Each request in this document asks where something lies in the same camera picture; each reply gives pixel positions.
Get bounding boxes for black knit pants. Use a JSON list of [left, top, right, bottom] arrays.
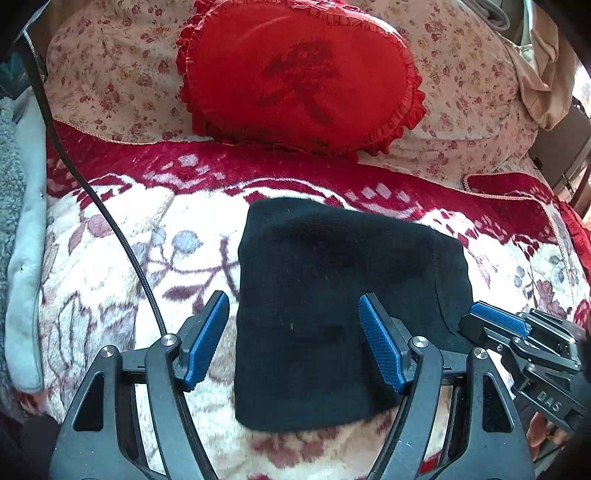
[[235, 198, 473, 433]]

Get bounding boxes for person's right hand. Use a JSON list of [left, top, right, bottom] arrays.
[[526, 412, 569, 461]]

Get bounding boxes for grey fleece garment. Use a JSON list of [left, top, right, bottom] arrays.
[[1, 89, 47, 404]]

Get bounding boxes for red and white plush blanket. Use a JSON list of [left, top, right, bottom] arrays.
[[13, 120, 591, 480]]

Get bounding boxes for beige curtain cloth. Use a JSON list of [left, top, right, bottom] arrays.
[[504, 1, 579, 130]]

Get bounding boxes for floral cream pillow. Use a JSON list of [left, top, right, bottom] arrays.
[[45, 1, 538, 187]]

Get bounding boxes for red heart-shaped ruffled cushion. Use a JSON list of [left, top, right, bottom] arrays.
[[176, 1, 426, 156]]

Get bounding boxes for black cable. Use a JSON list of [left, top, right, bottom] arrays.
[[18, 36, 168, 338]]

